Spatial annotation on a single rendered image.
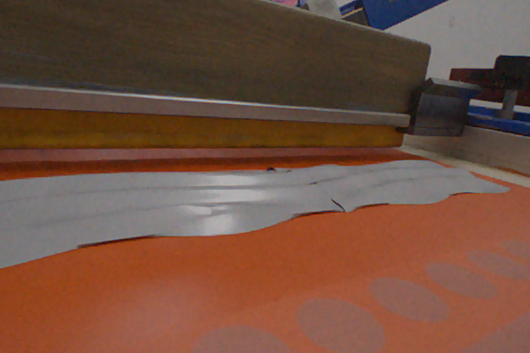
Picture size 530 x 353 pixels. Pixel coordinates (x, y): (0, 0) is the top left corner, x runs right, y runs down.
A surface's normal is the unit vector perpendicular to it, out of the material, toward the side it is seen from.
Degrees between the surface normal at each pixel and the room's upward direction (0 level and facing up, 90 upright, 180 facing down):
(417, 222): 0
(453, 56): 90
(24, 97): 90
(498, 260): 0
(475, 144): 90
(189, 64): 90
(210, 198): 31
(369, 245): 0
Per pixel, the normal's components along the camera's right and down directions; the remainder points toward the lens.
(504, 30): -0.81, 0.02
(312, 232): 0.13, -0.97
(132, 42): 0.57, 0.25
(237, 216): 0.47, -0.55
